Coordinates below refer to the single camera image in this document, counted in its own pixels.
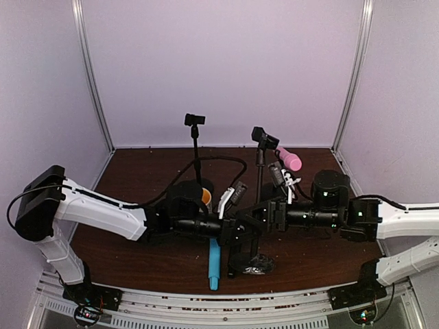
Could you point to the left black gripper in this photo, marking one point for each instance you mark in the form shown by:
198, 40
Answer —
227, 229

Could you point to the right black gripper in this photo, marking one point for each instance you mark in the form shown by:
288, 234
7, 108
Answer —
278, 215

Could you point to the short stand with taped base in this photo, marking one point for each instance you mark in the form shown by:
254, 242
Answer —
252, 261

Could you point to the pink toy microphone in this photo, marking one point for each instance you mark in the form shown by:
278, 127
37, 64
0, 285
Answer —
290, 160

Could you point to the short stand with clip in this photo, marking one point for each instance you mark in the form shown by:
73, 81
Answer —
265, 142

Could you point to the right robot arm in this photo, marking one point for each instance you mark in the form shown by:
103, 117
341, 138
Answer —
366, 218

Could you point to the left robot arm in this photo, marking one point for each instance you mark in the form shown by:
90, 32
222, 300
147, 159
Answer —
52, 198

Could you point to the tall black phone stand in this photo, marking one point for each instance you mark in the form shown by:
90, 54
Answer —
193, 121

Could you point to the blue toy microphone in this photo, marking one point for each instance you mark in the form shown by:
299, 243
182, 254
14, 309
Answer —
215, 253

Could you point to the white mug orange inside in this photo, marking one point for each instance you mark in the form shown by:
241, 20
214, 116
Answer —
206, 196

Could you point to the black wireless microphone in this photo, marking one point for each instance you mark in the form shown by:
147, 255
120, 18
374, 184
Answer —
232, 266

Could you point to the front aluminium rail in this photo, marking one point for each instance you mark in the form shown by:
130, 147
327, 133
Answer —
297, 309

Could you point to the right aluminium frame post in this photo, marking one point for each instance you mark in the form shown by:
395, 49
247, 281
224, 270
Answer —
363, 38

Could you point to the aluminium frame post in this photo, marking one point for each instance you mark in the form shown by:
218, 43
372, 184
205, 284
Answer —
78, 16
363, 38

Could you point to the left aluminium frame post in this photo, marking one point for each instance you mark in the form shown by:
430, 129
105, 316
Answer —
78, 16

